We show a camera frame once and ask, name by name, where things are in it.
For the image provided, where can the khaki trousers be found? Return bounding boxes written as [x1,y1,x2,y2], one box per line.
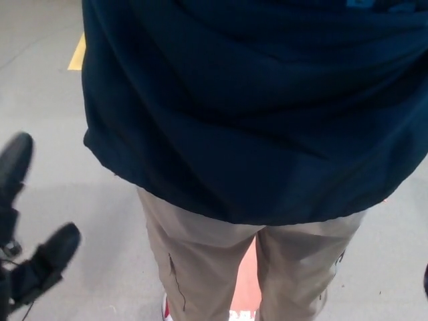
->
[136,186,366,321]

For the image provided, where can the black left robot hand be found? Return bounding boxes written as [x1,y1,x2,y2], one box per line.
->
[0,132,83,315]

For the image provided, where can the navy blue coat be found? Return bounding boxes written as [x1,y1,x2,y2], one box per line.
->
[82,0,428,226]

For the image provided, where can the red white left sneaker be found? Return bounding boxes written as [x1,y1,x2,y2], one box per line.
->
[161,292,172,321]

